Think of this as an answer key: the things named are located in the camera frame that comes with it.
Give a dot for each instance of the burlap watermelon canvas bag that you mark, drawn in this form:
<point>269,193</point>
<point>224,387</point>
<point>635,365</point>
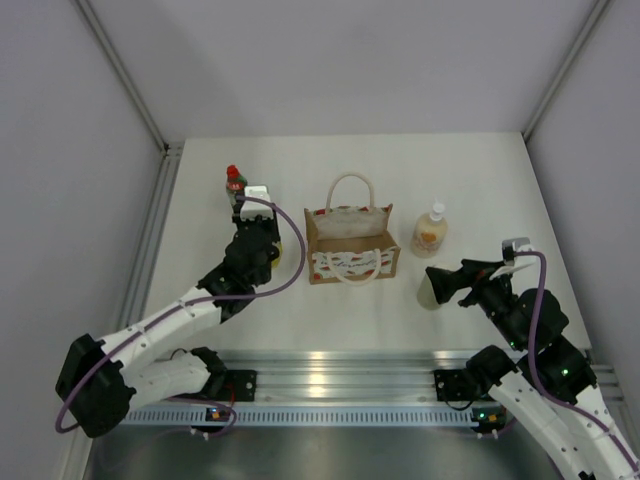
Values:
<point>350,244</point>

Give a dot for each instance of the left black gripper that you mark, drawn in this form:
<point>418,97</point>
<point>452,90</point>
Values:
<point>269,223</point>

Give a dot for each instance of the cream pump lotion bottle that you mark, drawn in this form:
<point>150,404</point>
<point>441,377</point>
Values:
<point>429,231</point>

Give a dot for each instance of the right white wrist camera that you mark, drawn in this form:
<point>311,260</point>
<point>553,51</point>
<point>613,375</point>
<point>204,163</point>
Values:
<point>516,256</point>

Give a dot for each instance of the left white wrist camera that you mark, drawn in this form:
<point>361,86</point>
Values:
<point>256,203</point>

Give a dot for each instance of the black mounting plate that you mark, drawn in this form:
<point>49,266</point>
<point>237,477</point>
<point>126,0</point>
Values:
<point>241,385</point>
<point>452,385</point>

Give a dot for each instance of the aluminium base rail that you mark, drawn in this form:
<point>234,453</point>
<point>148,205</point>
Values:
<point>338,377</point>

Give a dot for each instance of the left aluminium frame post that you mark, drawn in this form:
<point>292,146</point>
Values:
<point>168,160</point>

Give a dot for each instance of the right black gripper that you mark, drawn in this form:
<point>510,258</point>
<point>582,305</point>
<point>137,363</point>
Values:
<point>476,274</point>

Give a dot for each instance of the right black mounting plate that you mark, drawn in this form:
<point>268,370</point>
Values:
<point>452,385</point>

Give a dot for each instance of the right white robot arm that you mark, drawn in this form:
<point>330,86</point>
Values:
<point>552,391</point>

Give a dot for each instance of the white slotted cable duct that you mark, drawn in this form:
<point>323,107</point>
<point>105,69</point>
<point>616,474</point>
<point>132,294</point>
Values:
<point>281,416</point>

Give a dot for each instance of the right aluminium frame post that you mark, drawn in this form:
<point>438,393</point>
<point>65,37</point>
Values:
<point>573,53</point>

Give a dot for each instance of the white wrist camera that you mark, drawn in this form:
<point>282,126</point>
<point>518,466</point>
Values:
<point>256,203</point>
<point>516,256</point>

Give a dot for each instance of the aluminium frame post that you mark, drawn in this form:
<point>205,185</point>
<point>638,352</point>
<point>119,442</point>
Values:
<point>168,160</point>
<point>573,53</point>

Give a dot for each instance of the yellow red-capped bottle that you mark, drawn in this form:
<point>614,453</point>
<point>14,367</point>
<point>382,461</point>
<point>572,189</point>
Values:
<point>276,260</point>

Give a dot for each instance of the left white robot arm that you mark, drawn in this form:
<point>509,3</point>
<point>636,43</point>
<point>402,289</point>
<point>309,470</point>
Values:
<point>102,380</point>

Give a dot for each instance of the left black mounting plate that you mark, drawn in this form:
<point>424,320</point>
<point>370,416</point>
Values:
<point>241,385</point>

